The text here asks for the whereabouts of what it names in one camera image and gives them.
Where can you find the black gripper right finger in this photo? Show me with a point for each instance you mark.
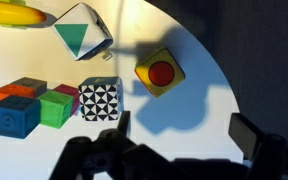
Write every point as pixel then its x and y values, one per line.
pixel 247 135

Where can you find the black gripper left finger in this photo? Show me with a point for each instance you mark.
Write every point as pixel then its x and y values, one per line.
pixel 124 123

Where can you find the black white checkered plush cube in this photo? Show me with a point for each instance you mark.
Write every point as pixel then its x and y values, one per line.
pixel 100 101

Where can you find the yellow plush cube red circle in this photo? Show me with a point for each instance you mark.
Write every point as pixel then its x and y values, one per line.
pixel 160 72

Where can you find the magenta foam cube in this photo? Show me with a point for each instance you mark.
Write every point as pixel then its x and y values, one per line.
pixel 69 95

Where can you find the green foam cube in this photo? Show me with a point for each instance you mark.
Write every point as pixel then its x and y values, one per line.
pixel 54 109

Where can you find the grey foam cube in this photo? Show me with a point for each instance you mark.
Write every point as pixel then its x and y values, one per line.
pixel 32 85

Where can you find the blue foam cube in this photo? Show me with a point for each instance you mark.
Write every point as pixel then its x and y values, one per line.
pixel 14 116

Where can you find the orange foam cube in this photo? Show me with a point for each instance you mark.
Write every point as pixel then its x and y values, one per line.
pixel 12 91

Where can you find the yellow toy banana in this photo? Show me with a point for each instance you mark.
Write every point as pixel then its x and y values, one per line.
pixel 10 15

